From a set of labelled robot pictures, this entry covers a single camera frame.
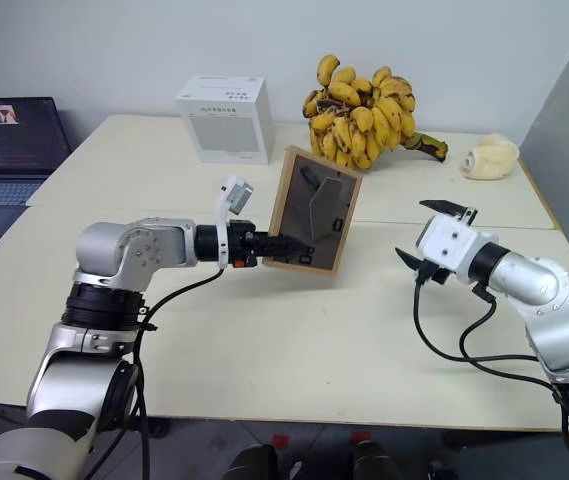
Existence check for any wooden picture frame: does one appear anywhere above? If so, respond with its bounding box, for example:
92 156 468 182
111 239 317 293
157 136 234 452
262 144 365 277

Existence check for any dark rounded shape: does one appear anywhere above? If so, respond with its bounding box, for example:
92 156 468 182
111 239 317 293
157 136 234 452
351 439 406 480
227 443 281 480

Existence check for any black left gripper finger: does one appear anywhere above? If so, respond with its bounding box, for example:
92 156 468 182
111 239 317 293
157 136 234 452
255 232 316 260

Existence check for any yellow banana bunch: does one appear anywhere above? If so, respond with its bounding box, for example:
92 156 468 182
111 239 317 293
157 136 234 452
302 53 450 173

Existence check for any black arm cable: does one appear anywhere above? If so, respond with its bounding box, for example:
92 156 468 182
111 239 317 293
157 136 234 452
77 259 231 480
411 279 566 402

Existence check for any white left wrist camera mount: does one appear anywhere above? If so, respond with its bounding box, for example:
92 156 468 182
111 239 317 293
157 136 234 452
213 174 256 269

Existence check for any white cardboard box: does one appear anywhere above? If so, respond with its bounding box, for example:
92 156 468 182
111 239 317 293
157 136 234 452
174 74 275 165

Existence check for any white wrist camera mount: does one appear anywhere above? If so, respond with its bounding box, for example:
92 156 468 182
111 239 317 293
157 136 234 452
213 174 256 269
414 204 498 287

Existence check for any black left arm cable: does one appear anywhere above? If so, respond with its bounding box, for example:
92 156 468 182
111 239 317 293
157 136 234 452
77 259 231 480

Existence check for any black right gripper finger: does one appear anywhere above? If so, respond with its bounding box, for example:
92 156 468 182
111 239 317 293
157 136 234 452
418 199 469 217
394 246 429 276

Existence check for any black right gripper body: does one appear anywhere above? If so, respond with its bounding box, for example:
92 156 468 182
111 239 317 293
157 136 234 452
412 257 454 286

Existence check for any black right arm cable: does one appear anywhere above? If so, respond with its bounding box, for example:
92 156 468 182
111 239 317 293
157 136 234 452
411 279 566 402

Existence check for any open laptop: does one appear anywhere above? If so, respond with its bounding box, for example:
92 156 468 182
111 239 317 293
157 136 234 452
0 96 73 208

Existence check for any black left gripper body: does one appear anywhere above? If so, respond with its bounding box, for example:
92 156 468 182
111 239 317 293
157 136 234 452
227 218 266 270

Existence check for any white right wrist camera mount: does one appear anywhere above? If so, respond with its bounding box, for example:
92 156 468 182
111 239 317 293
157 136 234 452
414 204 498 287

